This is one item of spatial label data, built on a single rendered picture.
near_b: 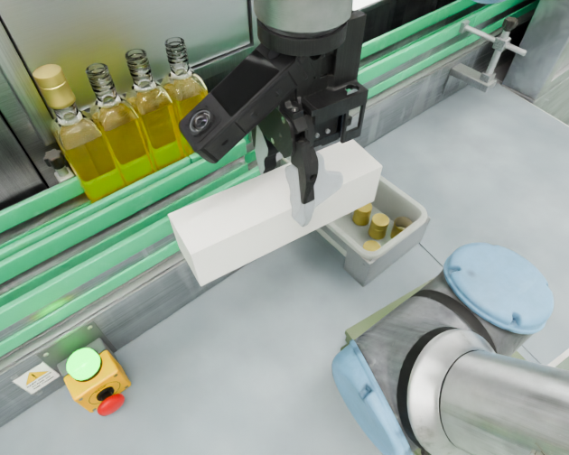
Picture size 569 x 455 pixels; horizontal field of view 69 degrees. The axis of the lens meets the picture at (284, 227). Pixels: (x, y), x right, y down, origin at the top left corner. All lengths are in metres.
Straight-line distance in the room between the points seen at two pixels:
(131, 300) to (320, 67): 0.47
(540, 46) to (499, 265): 0.92
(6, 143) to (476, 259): 0.74
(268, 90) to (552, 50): 1.08
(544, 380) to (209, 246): 0.30
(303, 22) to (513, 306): 0.34
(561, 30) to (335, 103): 1.01
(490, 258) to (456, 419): 0.21
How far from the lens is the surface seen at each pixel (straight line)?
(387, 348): 0.43
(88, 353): 0.69
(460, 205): 1.00
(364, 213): 0.84
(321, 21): 0.32
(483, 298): 0.48
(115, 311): 0.70
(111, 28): 0.77
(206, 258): 0.43
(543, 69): 1.37
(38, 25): 0.74
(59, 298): 0.66
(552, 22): 1.34
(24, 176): 0.88
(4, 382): 0.73
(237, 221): 0.43
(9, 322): 0.66
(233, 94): 0.36
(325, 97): 0.38
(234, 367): 0.74
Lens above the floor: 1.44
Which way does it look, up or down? 52 degrees down
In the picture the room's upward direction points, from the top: straight up
